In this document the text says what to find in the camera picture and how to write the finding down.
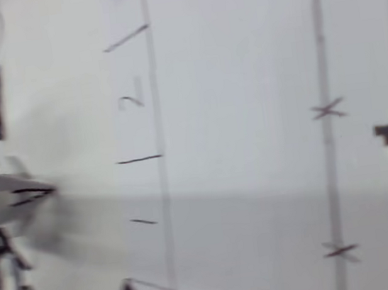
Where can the idle gripper white finger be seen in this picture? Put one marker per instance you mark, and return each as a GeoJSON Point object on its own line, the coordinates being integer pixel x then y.
{"type": "Point", "coordinates": [6, 214]}
{"type": "Point", "coordinates": [6, 184]}

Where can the white paper sheet with drawn boxes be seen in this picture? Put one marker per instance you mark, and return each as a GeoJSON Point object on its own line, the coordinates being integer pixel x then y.
{"type": "Point", "coordinates": [239, 110]}

